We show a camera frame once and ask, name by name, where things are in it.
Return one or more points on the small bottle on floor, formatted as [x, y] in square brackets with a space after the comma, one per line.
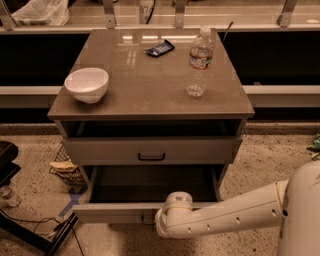
[7, 194]

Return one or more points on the green chip bag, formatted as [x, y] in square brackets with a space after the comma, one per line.
[315, 147]

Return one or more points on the clear plastic water bottle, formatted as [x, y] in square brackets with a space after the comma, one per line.
[200, 57]

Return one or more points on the black stand base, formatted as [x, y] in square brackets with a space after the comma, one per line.
[25, 228]

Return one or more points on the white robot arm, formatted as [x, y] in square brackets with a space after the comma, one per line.
[292, 205]

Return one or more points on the white ceramic bowl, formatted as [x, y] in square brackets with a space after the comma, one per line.
[87, 85]

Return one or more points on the grey drawer cabinet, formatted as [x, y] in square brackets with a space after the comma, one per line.
[146, 95]

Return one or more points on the grey drawer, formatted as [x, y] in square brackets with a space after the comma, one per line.
[133, 194]
[152, 150]

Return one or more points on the dark blue snack packet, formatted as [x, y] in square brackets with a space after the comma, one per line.
[160, 49]

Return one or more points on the tan sponge in basket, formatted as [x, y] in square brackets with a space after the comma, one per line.
[63, 167]

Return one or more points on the white plastic bag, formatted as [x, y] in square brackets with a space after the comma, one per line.
[43, 12]

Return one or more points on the blue tape cross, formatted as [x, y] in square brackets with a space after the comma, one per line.
[74, 200]

